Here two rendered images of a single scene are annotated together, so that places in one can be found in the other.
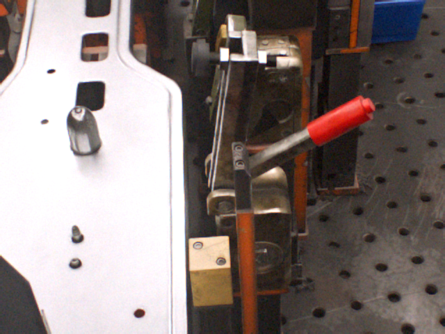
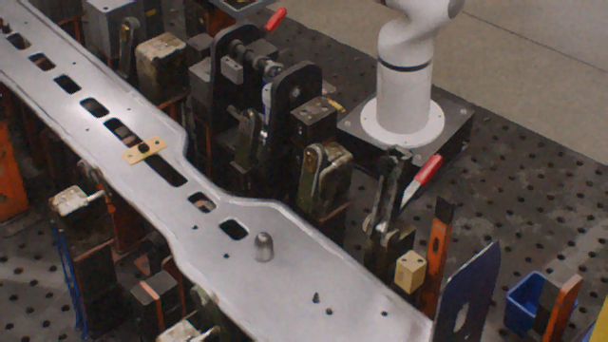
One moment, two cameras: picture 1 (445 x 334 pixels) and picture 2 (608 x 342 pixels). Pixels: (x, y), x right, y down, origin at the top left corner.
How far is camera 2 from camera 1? 0.88 m
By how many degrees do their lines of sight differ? 31
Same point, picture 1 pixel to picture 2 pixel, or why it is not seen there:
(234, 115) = (401, 187)
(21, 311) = (494, 274)
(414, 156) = not seen: hidden behind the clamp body
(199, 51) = (389, 162)
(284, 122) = (344, 193)
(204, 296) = (414, 285)
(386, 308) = not seen: hidden behind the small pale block
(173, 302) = (394, 299)
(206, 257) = (413, 263)
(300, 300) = not seen: hidden behind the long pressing
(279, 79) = (344, 168)
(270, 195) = (402, 224)
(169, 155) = (313, 237)
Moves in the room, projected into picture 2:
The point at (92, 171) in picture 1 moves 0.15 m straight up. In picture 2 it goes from (284, 265) to (284, 199)
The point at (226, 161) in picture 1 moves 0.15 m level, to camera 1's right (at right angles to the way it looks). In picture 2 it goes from (393, 214) to (456, 170)
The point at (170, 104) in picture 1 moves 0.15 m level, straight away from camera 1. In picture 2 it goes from (283, 212) to (223, 170)
